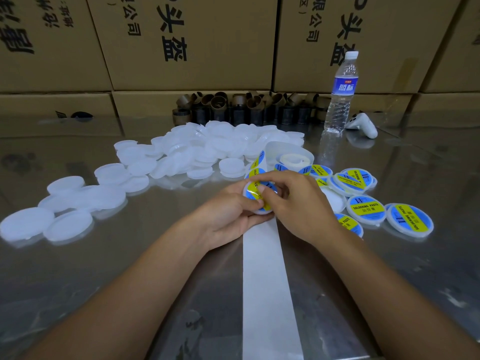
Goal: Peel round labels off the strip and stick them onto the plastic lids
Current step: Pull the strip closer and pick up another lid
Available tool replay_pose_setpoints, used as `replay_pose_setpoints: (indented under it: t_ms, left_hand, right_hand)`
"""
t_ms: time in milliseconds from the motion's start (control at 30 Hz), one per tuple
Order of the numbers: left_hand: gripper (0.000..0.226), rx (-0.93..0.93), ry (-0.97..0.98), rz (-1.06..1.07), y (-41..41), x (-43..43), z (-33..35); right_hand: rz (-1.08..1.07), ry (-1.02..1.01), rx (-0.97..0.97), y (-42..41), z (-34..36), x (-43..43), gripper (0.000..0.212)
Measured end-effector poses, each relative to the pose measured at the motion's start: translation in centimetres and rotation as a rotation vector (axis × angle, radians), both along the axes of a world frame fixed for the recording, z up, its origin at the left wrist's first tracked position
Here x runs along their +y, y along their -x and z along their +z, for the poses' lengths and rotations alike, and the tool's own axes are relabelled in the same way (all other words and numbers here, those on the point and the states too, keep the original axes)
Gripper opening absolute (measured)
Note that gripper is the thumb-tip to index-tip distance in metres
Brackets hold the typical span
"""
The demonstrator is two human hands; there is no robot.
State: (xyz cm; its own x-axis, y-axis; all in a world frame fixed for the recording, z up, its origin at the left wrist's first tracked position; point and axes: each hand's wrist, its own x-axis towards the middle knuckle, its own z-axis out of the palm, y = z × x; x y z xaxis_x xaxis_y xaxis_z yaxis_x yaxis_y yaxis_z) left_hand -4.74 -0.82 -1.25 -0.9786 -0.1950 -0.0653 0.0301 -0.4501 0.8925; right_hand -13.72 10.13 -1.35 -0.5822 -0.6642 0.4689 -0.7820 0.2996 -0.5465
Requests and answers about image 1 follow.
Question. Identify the row of dark cardboard tubes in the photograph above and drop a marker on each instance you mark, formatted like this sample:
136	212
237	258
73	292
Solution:
229	108

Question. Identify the stack of brown cardboard boxes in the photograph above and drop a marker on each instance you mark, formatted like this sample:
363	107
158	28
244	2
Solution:
195	41

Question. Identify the person's left forearm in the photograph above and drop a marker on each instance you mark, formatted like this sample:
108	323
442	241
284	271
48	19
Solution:
116	307

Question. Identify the clear plastic water bottle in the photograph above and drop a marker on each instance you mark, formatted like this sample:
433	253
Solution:
341	93

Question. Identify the person's right forearm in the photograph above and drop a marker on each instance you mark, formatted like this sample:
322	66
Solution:
409	307

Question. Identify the sticker roll with backing strip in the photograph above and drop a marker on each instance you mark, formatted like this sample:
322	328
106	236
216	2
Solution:
270	296

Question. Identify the person's left hand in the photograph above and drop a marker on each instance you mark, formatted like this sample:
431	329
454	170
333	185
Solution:
225	217

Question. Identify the white handheld controller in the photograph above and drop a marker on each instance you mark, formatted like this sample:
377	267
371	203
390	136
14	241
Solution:
362	125

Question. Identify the person's right hand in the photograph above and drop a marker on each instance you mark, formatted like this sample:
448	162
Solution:
304	210

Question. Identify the pile of white plastic lids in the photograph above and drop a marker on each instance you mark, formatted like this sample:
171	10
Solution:
187	144

